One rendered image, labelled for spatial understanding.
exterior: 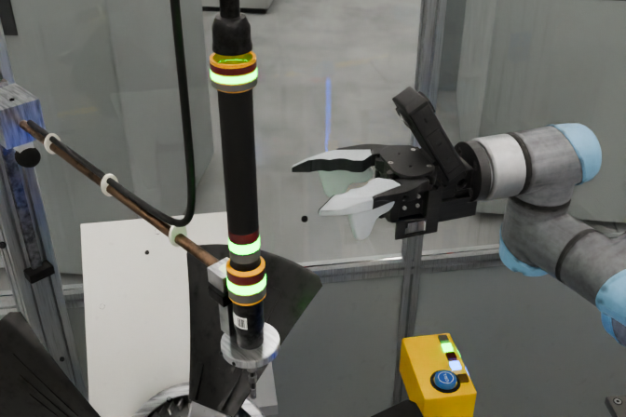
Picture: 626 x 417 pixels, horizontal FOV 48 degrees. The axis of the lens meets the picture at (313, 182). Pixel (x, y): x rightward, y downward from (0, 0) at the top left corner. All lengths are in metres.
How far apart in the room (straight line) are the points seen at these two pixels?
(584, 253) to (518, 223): 0.09
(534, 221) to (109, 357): 0.74
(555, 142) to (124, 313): 0.77
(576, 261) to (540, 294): 1.11
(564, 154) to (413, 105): 0.21
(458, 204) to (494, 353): 1.25
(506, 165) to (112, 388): 0.77
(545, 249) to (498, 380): 1.28
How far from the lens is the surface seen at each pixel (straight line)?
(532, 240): 0.90
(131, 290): 1.26
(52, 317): 1.60
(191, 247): 0.87
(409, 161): 0.79
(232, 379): 1.01
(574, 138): 0.88
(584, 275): 0.86
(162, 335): 1.26
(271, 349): 0.85
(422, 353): 1.41
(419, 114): 0.75
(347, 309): 1.81
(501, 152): 0.82
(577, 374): 2.25
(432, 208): 0.80
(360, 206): 0.72
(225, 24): 0.64
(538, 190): 0.87
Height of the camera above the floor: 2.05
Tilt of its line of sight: 31 degrees down
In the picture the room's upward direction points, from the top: straight up
